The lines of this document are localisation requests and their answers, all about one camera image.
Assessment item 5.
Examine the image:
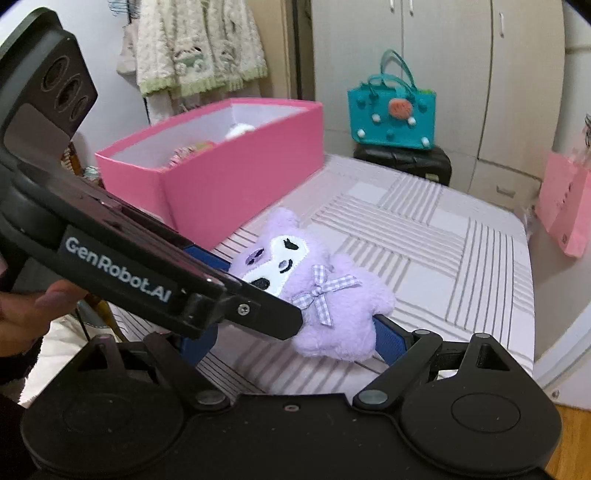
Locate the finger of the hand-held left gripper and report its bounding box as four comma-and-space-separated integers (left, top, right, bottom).
182, 247, 232, 275
182, 277, 304, 341

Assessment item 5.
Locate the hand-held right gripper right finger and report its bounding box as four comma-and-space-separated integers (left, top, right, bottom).
353, 315, 522, 407

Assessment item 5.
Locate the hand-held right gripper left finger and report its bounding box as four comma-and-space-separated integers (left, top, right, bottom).
81, 325, 230, 406

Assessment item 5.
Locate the purple plush toy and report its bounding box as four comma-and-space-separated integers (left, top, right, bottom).
228, 208, 397, 358

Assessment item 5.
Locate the pink cardboard box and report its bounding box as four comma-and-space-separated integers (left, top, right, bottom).
95, 98, 324, 250

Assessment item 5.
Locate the floral fabric scrunchie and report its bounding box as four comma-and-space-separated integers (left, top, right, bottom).
168, 147, 199, 168

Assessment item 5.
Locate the person's left hand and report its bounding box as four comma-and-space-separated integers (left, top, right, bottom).
0, 279, 88, 344

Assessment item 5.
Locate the white door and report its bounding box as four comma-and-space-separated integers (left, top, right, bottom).
531, 272, 591, 407

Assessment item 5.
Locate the black suitcase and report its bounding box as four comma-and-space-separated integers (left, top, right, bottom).
353, 144, 452, 186

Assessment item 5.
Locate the cream fleece jacket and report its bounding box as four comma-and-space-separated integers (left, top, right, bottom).
135, 0, 269, 97

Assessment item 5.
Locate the pink shopping bag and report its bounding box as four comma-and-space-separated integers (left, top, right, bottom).
536, 150, 591, 258

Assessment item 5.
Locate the teal felt handbag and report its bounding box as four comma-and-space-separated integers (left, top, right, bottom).
347, 49, 437, 151

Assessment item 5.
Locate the beige cabinet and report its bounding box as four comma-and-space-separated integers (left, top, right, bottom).
247, 0, 315, 102

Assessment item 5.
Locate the white wardrobe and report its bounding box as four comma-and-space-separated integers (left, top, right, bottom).
311, 0, 566, 210

